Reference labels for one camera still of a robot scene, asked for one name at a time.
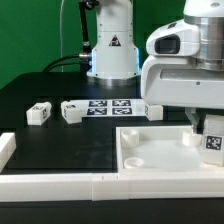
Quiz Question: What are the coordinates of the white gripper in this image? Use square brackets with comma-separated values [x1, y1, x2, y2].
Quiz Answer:
[141, 56, 224, 133]

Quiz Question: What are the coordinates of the white square table top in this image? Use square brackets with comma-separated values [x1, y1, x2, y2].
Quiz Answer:
[116, 126, 224, 172]

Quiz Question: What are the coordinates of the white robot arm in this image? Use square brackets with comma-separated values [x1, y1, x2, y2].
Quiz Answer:
[79, 0, 224, 125]

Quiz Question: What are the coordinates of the white sheet with fiducial markers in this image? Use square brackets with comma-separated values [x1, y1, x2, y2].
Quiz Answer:
[71, 99, 145, 117]

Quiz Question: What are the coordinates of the white U-shaped obstacle fence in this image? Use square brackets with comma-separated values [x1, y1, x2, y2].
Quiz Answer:
[0, 133, 224, 202]

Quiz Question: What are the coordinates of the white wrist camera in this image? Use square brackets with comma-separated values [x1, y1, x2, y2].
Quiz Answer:
[146, 20, 200, 56]

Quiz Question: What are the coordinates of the black cable bundle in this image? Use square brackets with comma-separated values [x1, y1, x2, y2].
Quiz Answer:
[41, 53, 93, 73]

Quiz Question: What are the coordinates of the white thin cable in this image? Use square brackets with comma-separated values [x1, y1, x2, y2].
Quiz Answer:
[59, 0, 66, 73]

